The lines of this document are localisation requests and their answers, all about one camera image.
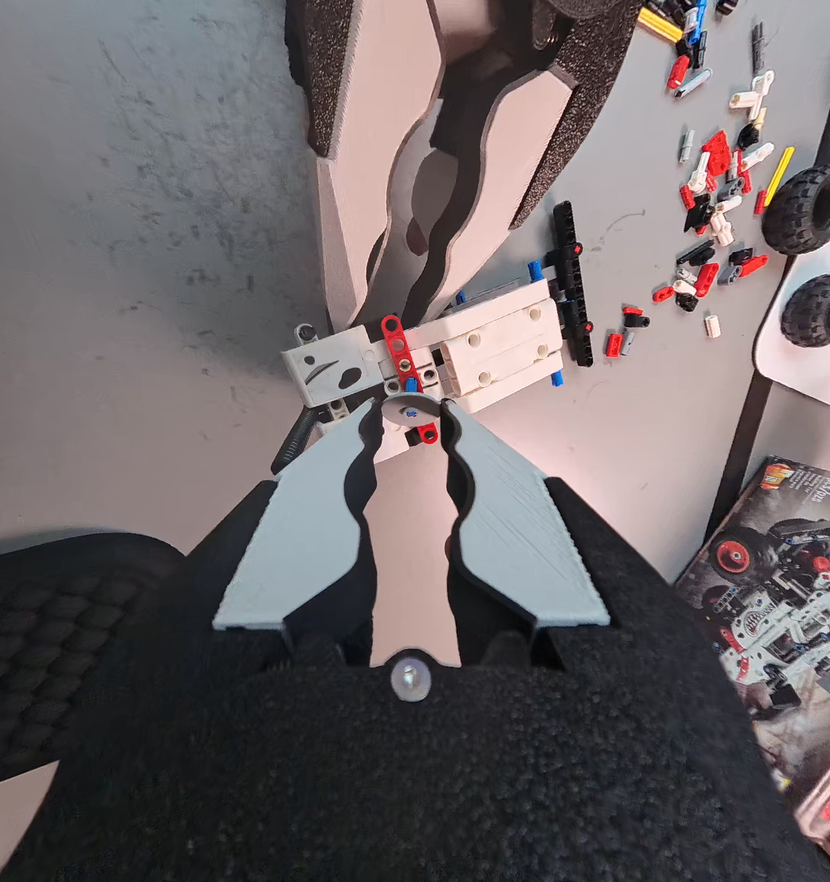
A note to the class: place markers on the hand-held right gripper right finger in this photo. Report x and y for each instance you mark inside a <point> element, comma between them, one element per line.
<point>525,551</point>

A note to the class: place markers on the yellow toy axle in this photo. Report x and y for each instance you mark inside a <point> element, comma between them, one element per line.
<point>660,24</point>
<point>779,176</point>

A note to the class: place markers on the white black toy truck chassis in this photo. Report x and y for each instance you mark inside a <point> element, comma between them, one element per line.
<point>498,344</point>

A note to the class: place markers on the grey round toy disc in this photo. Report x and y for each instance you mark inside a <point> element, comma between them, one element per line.
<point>398,406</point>

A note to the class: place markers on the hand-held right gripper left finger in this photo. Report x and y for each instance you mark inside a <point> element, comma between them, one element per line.
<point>298,551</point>

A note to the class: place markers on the pile of blue black pins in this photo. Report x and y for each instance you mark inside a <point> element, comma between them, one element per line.
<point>691,41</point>

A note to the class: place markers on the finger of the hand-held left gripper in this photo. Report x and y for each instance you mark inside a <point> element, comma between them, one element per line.
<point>518,158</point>
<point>373,103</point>

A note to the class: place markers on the printed toy truck box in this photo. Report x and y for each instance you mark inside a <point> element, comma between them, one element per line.
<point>787,620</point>

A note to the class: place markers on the black toy tyre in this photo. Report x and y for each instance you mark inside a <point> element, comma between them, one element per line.
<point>794,213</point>
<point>804,317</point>

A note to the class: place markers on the grey desk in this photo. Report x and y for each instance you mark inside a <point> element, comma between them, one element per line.
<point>111,275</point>

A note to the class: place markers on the pile of red white parts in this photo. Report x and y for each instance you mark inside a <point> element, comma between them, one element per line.
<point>715,158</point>

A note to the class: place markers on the white book stand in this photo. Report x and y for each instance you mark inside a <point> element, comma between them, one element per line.
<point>801,372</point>

